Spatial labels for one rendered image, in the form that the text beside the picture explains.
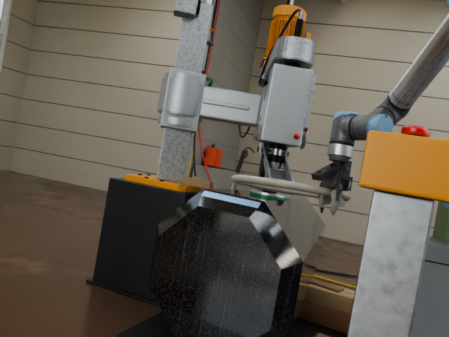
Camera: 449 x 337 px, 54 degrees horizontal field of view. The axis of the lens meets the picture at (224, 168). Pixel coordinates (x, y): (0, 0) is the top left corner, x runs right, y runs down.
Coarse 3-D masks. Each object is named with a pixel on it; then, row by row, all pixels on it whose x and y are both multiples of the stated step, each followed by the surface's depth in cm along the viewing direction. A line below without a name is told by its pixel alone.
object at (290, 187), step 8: (232, 176) 179; (240, 176) 170; (248, 176) 166; (240, 184) 192; (248, 184) 196; (256, 184) 163; (264, 184) 161; (272, 184) 159; (280, 184) 158; (288, 184) 157; (296, 184) 157; (304, 184) 158; (288, 192) 203; (296, 192) 202; (304, 192) 200; (312, 192) 158; (320, 192) 158; (328, 192) 159; (344, 192) 168; (344, 200) 170
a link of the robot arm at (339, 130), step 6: (336, 114) 162; (342, 114) 160; (348, 114) 160; (354, 114) 160; (336, 120) 162; (342, 120) 160; (348, 120) 158; (336, 126) 161; (342, 126) 159; (336, 132) 161; (342, 132) 159; (348, 132) 157; (330, 138) 163; (336, 138) 160; (342, 138) 159; (348, 138) 159; (348, 144) 159
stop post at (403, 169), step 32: (384, 160) 59; (416, 160) 57; (448, 160) 56; (384, 192) 61; (416, 192) 57; (448, 192) 56; (384, 224) 60; (416, 224) 59; (384, 256) 60; (416, 256) 59; (384, 288) 60; (416, 288) 59; (352, 320) 62; (384, 320) 60
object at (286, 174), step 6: (258, 150) 264; (264, 150) 256; (270, 150) 265; (264, 156) 250; (264, 162) 244; (270, 168) 237; (288, 168) 227; (270, 174) 213; (276, 174) 229; (282, 174) 231; (288, 174) 223; (288, 180) 219; (276, 192) 204
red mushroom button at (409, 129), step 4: (404, 128) 63; (408, 128) 62; (412, 128) 62; (416, 128) 61; (420, 128) 61; (424, 128) 62; (404, 132) 63; (408, 132) 62; (412, 132) 62; (416, 132) 61; (420, 132) 61; (424, 132) 61; (428, 132) 62; (428, 136) 62
